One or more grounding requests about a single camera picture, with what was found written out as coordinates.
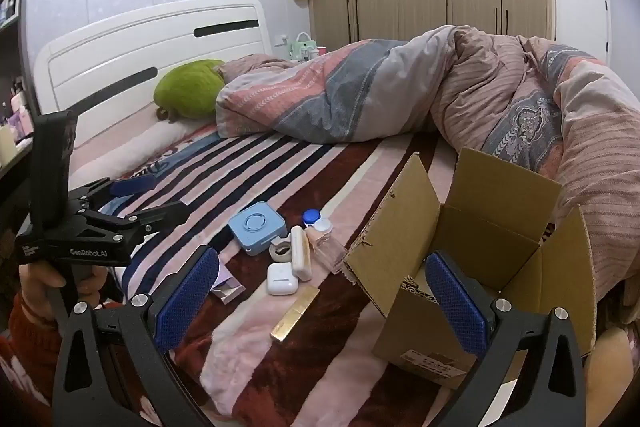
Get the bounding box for white door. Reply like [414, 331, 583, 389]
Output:
[550, 0, 612, 68]

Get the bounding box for blue and white lens case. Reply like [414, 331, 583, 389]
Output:
[301, 209, 334, 236]

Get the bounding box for cream rectangular case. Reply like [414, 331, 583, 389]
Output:
[290, 225, 314, 282]

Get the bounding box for white earbuds case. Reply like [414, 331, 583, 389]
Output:
[266, 262, 300, 296]

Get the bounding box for striped fleece blanket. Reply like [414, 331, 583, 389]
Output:
[70, 127, 551, 427]

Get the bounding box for cardboard box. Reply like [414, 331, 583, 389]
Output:
[342, 148, 598, 390]

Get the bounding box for person's left forearm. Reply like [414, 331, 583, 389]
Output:
[0, 292, 66, 427]

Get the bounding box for tan rounded cushion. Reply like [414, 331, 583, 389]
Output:
[582, 326, 637, 427]

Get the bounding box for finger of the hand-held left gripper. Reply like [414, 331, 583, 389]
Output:
[75, 201, 192, 249]
[67, 173, 157, 214]

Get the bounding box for white bed headboard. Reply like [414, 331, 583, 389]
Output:
[32, 0, 274, 148]

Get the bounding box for white and green bag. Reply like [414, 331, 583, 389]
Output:
[292, 32, 316, 63]

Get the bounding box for blue square mini printer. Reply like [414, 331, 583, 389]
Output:
[228, 201, 289, 257]

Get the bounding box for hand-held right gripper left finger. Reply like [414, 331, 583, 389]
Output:
[52, 245, 222, 427]

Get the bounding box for white long pillow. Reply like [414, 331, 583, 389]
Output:
[70, 119, 187, 175]

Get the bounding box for clear plastic bottle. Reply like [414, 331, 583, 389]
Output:
[306, 227, 349, 276]

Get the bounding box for small tape roll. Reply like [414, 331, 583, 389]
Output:
[269, 238, 294, 263]

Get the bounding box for person's left hand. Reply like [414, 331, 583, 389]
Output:
[19, 263, 110, 324]

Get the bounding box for dark wall shelf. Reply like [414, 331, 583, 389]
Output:
[0, 0, 37, 188]

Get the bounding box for pale bottles on shelf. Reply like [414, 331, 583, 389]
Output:
[0, 77, 33, 168]

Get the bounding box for gold rectangular bar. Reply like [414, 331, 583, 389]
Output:
[270, 285, 321, 341]

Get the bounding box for green plush pillow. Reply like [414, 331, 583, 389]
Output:
[153, 59, 226, 123]

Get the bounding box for small purple box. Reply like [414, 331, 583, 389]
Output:
[210, 263, 246, 305]

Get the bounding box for pink and grey duvet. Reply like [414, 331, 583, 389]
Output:
[215, 25, 640, 323]

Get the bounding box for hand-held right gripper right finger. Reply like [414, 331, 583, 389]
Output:
[424, 251, 587, 427]

